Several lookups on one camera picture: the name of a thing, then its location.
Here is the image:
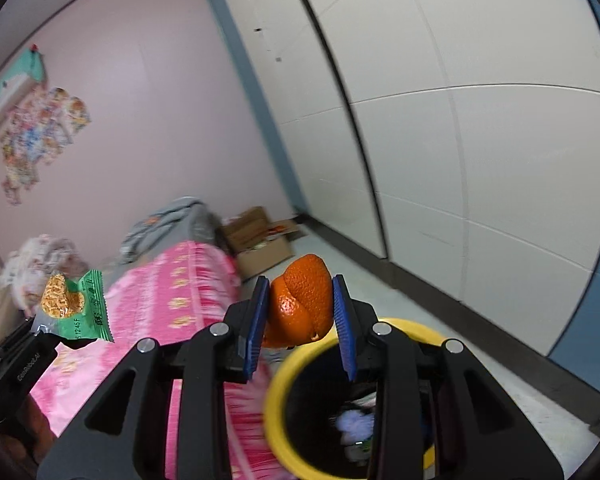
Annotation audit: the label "white wardrobe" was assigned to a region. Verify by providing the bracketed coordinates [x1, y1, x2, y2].
[212, 0, 600, 356]

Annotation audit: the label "orange peel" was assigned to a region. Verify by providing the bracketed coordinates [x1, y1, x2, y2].
[262, 254, 335, 348]

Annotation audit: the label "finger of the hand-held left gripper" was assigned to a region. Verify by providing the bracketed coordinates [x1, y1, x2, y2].
[0, 317, 58, 362]

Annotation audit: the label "yellow rimmed trash bin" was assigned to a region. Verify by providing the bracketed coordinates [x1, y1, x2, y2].
[264, 317, 438, 480]

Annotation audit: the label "air conditioner with teal cover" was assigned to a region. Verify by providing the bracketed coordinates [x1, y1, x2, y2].
[0, 46, 48, 151]

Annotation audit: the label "green snack packet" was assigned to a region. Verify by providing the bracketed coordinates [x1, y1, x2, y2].
[31, 269, 115, 345]

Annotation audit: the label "person's left hand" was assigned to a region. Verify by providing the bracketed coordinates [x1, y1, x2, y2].
[5, 399, 59, 467]

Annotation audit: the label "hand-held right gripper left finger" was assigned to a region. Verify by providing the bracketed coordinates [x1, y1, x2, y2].
[37, 275, 272, 480]

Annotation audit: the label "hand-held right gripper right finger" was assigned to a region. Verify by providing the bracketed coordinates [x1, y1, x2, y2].
[331, 274, 563, 480]

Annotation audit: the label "grey folded blanket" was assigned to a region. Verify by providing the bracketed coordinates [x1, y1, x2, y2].
[120, 197, 231, 266]

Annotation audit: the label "pink floral blanket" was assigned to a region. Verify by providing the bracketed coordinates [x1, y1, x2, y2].
[27, 240, 293, 480]

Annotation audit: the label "white floral quilt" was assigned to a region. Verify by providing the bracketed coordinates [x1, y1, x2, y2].
[2, 234, 88, 311]

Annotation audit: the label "snack packets in box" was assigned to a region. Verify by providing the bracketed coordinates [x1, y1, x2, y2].
[252, 224, 289, 249]

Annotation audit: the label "cluster of cartoon wall posters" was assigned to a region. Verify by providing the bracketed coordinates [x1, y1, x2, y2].
[0, 86, 92, 206]

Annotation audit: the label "open cardboard box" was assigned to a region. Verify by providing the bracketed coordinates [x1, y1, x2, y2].
[235, 217, 306, 281]

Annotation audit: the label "lavender fluffy cloth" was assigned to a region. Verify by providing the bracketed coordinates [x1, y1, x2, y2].
[334, 409, 376, 434]

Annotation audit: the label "upright cardboard box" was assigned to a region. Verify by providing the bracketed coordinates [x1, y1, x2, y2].
[223, 206, 271, 251]

